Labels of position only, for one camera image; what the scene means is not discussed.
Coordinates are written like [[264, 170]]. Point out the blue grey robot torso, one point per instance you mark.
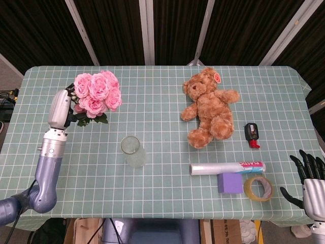
[[157, 233]]

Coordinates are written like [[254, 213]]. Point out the brown teddy bear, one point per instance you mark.
[[210, 106]]

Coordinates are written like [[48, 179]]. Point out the brown cardboard box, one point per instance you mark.
[[226, 232]]

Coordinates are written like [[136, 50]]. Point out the white frame post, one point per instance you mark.
[[147, 30], [203, 33], [82, 33], [287, 30]]

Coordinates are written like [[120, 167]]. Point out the black device with red tip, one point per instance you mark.
[[251, 132]]

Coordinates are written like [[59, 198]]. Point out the plastic wrap roll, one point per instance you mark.
[[215, 169]]

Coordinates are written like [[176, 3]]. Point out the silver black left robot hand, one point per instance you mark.
[[58, 109]]

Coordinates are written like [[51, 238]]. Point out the clear packing tape roll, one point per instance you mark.
[[246, 189]]

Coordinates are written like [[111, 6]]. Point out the blue grey left robot arm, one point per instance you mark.
[[47, 172]]

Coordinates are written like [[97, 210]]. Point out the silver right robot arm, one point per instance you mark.
[[318, 233]]

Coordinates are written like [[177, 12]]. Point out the purple foam block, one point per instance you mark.
[[229, 184]]

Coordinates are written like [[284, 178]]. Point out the green grid tablecloth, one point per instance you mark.
[[157, 101]]

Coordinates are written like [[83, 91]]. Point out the light wooden board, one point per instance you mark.
[[83, 232]]

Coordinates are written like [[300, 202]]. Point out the dark pleated curtain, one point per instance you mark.
[[114, 25]]

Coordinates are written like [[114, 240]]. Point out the textured transparent glass vase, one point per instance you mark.
[[133, 157]]

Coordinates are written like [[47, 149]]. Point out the pink rose bouquet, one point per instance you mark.
[[99, 86]]

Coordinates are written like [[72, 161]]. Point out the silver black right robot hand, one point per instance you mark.
[[313, 193]]

